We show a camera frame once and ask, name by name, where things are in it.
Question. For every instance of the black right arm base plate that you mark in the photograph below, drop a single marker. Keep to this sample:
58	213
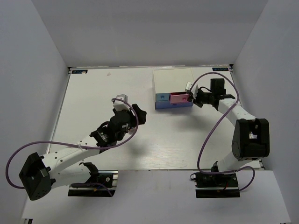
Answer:
215	186

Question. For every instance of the pink small drawer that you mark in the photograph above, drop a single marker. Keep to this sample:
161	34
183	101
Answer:
179	97

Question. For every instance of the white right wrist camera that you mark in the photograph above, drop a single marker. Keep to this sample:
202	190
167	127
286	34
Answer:
191	90

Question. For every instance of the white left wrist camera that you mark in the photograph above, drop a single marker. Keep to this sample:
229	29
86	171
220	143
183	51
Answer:
119	103

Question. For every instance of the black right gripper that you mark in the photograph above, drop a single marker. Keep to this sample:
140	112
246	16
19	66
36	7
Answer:
196	101

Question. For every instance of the light blue small drawer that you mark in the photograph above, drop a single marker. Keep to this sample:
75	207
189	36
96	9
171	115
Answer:
162	96

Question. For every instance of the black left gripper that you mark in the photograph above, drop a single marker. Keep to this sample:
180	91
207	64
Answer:
141	114

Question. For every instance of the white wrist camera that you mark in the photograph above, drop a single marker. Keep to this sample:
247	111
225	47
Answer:
191	90
119	103

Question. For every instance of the blue wide bottom drawer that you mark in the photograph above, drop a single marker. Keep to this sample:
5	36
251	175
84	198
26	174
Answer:
169	105

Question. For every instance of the white mini drawer cabinet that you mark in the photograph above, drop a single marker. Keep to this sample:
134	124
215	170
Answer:
171	80

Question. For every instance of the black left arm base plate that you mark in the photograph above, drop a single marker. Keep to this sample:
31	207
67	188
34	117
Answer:
101	185

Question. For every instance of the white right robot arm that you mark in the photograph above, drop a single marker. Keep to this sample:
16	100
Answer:
251	138

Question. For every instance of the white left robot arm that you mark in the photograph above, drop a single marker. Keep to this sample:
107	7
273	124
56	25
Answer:
42	173

